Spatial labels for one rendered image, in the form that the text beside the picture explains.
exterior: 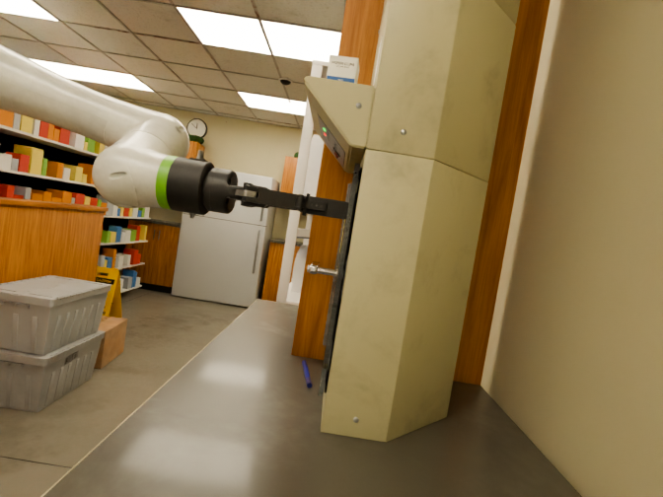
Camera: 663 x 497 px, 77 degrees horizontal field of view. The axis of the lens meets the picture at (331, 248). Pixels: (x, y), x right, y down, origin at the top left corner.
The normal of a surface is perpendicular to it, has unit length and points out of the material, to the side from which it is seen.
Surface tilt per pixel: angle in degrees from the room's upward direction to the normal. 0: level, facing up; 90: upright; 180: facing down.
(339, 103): 90
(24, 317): 95
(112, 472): 0
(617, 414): 90
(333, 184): 90
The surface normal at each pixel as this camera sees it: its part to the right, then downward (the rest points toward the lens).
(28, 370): -0.01, 0.14
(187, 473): 0.16, -0.99
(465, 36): 0.69, 0.14
